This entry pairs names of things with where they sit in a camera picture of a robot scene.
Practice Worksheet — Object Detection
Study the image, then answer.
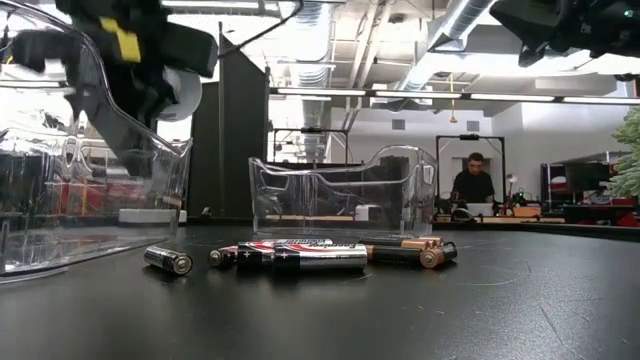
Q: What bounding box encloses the wooden workbench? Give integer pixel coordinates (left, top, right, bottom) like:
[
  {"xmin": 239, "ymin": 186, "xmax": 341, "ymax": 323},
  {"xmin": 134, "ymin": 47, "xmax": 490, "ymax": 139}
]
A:
[{"xmin": 434, "ymin": 202, "xmax": 566, "ymax": 225}]

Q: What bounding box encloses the silver black AA battery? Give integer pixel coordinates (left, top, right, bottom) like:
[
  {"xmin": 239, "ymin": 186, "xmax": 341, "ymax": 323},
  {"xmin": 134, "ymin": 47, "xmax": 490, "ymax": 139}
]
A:
[
  {"xmin": 273, "ymin": 243, "xmax": 369, "ymax": 274},
  {"xmin": 237, "ymin": 238, "xmax": 335, "ymax": 251},
  {"xmin": 143, "ymin": 245, "xmax": 194, "ymax": 276},
  {"xmin": 208, "ymin": 245, "xmax": 239, "ymax": 269},
  {"xmin": 236, "ymin": 242, "xmax": 276, "ymax": 271}
]

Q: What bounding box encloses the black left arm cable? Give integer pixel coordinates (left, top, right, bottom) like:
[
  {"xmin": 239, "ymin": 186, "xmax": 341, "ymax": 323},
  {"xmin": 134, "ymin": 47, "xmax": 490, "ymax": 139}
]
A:
[{"xmin": 217, "ymin": 0, "xmax": 305, "ymax": 59}]

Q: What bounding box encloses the yellow hanging pendant cord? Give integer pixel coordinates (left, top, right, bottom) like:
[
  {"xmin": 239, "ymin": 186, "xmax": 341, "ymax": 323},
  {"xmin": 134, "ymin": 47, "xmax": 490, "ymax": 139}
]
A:
[{"xmin": 448, "ymin": 72, "xmax": 459, "ymax": 125}]

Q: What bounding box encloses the person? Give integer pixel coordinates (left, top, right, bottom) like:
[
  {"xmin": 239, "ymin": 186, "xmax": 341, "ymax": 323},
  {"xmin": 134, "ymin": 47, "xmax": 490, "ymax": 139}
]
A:
[{"xmin": 451, "ymin": 152, "xmax": 496, "ymax": 204}]

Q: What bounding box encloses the clear plastic bin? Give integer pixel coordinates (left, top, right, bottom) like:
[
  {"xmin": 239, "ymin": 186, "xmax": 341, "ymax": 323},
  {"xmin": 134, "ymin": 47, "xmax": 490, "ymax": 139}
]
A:
[
  {"xmin": 248, "ymin": 144, "xmax": 439, "ymax": 239},
  {"xmin": 0, "ymin": 0, "xmax": 194, "ymax": 284}
]

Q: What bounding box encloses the green artificial potted plant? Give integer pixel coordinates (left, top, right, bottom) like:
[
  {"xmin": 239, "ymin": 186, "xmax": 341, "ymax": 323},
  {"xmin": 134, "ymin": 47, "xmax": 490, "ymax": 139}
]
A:
[{"xmin": 608, "ymin": 106, "xmax": 640, "ymax": 200}]

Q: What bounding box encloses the silver flexible duct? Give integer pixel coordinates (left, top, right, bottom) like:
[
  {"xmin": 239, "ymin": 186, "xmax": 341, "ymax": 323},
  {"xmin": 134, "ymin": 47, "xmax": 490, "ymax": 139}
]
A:
[{"xmin": 298, "ymin": 0, "xmax": 335, "ymax": 129}]

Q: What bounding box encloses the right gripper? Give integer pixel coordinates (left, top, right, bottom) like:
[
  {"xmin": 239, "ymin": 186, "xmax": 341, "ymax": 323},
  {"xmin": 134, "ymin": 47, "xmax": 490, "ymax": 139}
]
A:
[{"xmin": 488, "ymin": 0, "xmax": 640, "ymax": 69}]

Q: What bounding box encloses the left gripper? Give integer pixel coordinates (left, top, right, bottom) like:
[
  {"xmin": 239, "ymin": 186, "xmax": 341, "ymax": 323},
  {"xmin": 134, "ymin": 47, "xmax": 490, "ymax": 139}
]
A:
[{"xmin": 10, "ymin": 0, "xmax": 220, "ymax": 177}]

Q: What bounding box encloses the black shelf unit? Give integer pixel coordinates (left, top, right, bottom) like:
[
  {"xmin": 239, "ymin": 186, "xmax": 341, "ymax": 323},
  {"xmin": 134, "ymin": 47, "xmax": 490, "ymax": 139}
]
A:
[{"xmin": 539, "ymin": 151, "xmax": 639, "ymax": 226}]

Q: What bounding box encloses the black partition panel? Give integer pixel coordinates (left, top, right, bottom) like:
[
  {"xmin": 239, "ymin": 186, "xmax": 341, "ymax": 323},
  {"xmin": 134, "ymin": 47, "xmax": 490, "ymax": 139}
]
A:
[{"xmin": 186, "ymin": 22, "xmax": 271, "ymax": 220}]

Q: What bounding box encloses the silver ceiling air duct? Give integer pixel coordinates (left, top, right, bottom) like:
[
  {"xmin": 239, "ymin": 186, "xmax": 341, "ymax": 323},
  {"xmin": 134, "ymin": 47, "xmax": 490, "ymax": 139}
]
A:
[{"xmin": 397, "ymin": 0, "xmax": 499, "ymax": 94}]

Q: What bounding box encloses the long hanging light fixture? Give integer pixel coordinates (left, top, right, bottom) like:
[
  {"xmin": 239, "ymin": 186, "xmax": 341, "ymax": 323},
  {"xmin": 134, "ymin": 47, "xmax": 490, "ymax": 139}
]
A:
[{"xmin": 269, "ymin": 87, "xmax": 640, "ymax": 106}]

